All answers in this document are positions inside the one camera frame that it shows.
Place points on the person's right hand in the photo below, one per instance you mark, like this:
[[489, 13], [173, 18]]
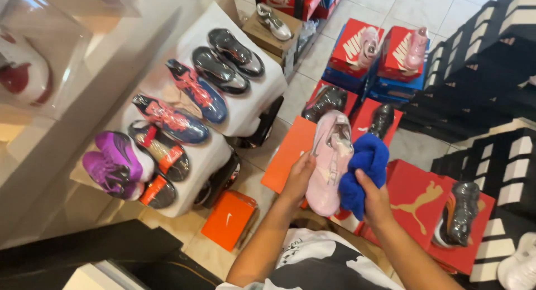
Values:
[[378, 206]]

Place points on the person's left hand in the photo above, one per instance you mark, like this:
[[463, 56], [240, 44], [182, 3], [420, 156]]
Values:
[[295, 183]]

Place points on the pink plastic-wrapped shoe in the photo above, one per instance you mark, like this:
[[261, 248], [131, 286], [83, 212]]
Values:
[[328, 168]]

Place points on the blue fluffy cloth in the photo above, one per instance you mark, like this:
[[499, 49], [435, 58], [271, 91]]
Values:
[[366, 156]]

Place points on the large orange shoe box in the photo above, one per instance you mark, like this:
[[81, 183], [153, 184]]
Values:
[[289, 156]]

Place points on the red box gold cat logo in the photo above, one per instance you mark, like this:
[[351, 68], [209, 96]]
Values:
[[414, 198]]

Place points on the small orange shoe box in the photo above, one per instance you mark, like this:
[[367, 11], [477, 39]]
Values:
[[228, 219]]

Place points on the black wrapped shoe orange stripe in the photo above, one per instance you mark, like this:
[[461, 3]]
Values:
[[458, 214]]

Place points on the white and black shirt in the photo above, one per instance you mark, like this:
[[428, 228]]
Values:
[[322, 265]]

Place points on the plain red shoe box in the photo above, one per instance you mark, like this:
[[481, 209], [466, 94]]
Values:
[[351, 98], [361, 122]]

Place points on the dark wrapped shoe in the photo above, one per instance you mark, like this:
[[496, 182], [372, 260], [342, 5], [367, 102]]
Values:
[[381, 120], [324, 101]]

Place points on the white display stand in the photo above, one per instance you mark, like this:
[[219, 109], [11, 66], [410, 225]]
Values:
[[259, 93], [205, 160]]

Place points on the blue shoe box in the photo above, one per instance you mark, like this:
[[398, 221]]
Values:
[[398, 89], [341, 80]]

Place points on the blue pink sports shoe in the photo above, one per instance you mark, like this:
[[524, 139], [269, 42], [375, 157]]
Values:
[[174, 118], [201, 91]]

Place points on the black silver wrapped shoe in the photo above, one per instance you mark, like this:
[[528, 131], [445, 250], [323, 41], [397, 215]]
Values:
[[236, 51], [220, 70]]

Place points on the red shoe box white logo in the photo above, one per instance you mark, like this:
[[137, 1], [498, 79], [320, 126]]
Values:
[[393, 55], [345, 47]]

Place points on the brown cardboard shoe box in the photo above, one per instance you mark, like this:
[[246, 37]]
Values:
[[261, 36]]

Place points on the white sneaker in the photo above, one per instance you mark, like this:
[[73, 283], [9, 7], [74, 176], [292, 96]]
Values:
[[519, 265]]

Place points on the small pink shoe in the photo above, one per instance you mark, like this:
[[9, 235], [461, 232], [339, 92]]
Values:
[[416, 49], [369, 47]]

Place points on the silver white shoe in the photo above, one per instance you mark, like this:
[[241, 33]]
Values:
[[274, 22]]

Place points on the stack of black white boxes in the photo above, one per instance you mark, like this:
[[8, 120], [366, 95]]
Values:
[[481, 72]]

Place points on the purple sports shoe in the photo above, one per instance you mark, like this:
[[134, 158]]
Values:
[[104, 177], [123, 152]]

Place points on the shelf of shoe boxes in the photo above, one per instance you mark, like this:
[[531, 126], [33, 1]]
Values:
[[289, 1]]

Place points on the black counter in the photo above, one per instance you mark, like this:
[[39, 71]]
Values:
[[83, 248]]

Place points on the glass display case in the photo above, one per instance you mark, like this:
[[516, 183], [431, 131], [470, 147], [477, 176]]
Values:
[[63, 43]]

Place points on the red white shoe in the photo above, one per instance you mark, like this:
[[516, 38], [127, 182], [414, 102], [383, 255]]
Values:
[[25, 72]]

